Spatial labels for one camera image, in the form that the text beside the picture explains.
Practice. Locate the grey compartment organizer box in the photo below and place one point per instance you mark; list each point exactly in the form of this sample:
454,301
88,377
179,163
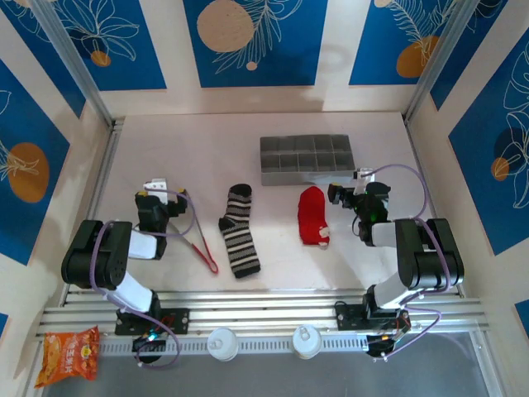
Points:
308,178

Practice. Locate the red sock with white toe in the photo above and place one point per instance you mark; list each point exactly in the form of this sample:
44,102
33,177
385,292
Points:
312,215

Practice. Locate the black white striped sock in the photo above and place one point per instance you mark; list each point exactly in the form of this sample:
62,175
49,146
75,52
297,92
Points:
241,248

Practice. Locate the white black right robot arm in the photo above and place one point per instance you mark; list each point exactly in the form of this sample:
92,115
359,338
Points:
430,252

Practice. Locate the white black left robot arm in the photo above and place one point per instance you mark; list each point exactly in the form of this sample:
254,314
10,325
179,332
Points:
91,256

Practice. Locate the white round lidded container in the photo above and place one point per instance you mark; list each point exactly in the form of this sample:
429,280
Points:
307,342
222,345

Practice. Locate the orange snack bag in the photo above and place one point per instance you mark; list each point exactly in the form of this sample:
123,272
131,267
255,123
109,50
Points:
68,357

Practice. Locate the grey metal shelf plate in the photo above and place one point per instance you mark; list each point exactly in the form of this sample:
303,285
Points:
268,380

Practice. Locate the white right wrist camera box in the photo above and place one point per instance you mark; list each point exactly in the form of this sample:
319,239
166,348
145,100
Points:
365,178

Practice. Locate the aluminium side rail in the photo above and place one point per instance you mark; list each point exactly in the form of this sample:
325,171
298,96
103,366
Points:
414,144
101,182

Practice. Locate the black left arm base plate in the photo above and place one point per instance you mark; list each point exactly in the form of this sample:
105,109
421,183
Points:
177,320

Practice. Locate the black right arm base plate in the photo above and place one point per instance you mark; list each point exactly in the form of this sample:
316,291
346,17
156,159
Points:
349,316

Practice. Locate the aluminium corner post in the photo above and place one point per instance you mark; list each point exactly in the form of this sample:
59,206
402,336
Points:
87,82
436,62

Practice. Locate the aluminium front rail frame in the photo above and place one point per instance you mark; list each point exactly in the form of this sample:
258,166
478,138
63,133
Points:
268,310

